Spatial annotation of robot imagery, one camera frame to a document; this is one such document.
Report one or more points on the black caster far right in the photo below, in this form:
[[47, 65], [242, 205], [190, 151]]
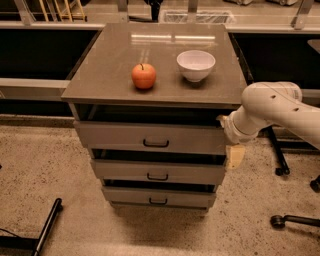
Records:
[[315, 184]]

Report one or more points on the grey drawer cabinet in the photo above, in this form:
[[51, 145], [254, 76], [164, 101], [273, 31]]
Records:
[[168, 115]]

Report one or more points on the metal railing frame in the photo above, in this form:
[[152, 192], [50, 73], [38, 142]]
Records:
[[33, 85]]

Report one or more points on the white bowl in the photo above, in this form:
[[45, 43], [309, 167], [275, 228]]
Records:
[[195, 65]]

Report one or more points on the black stand leg right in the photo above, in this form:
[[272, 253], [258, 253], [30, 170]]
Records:
[[283, 168]]

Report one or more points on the white wire basket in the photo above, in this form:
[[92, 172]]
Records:
[[201, 17]]

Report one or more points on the black stand leg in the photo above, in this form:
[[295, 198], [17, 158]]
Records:
[[34, 245], [283, 168]]

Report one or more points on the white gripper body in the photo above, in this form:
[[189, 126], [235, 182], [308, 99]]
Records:
[[230, 129]]

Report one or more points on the black stand leg left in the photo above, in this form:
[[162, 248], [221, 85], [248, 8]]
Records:
[[34, 245]]

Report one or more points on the black caster leg right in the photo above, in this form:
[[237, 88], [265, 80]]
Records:
[[279, 222]]

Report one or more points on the red apple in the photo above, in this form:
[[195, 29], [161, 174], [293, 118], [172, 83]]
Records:
[[143, 76]]

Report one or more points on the grey top drawer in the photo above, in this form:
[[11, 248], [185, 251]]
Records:
[[152, 137]]

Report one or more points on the grey bottom drawer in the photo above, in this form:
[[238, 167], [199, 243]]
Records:
[[166, 198]]

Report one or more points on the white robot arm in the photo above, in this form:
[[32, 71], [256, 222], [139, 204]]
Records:
[[264, 104]]

